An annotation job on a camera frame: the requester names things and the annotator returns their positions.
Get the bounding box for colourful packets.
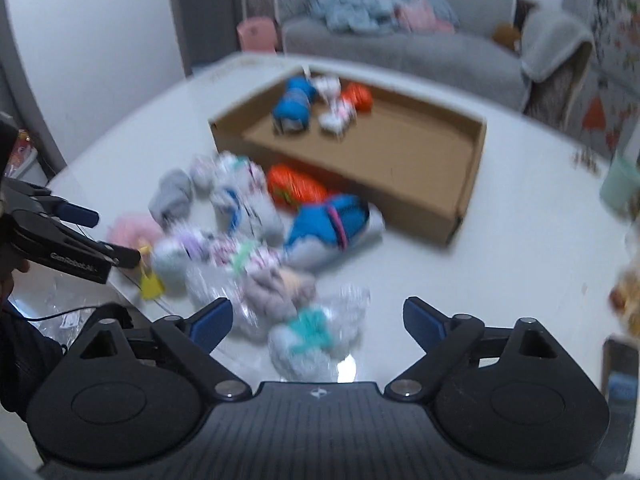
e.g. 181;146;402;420
9;129;39;172

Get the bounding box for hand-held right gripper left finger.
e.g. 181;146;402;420
65;297;253;403

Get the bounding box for clear plastic bag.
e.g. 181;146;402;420
30;305;103;343

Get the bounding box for pink fluffy sock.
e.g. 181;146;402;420
107;212;164;252

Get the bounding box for white purple sock roll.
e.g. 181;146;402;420
152;227;216;282

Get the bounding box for grey sofa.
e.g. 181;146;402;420
254;0;596;112

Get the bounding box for brown blurry snack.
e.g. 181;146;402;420
607;264;640;332

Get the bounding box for grey purple bagged sock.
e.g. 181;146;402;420
239;267;319;322

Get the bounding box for large orange sock roll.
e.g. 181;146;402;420
266;163;329;210

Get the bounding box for pink chair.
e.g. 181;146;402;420
237;17;276;54

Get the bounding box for grey sock roll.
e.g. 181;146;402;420
148;169;194;226

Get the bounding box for brown cardboard box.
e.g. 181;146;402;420
208;66;488;247

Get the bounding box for brown plush toy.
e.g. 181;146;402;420
492;22;524;54

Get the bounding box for patterned sock roll green band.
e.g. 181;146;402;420
210;237;284;277

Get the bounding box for white blue-striped sock roll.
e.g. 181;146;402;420
210;187;284;242

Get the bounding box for person's left forearm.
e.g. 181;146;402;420
0;280;68;413

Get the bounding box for black cable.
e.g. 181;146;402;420
9;304;103;356

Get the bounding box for pink cloth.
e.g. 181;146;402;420
395;0;456;34

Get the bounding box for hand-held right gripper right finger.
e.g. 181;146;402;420
385;296;572;403

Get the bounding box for blue sock roll pink band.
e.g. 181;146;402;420
283;193;385;267

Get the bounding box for small orange sock roll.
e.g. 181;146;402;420
343;82;374;114

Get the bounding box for white sock roll teal band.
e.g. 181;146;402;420
267;284;371;382

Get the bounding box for mint green cup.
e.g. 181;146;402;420
599;152;640;217

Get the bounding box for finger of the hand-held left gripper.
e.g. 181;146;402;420
5;181;101;229
12;211;142;269

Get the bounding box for white sock bundle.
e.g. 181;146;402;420
190;152;269;196

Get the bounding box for grey throw blanket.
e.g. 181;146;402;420
520;9;596;84

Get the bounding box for white patterned sock roll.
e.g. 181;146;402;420
312;76;359;137

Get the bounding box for yellow tag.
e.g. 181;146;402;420
138;245;166;301

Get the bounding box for black smartphone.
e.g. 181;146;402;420
601;337;640;477

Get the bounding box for colourful printed cloth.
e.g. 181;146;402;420
562;0;640;162

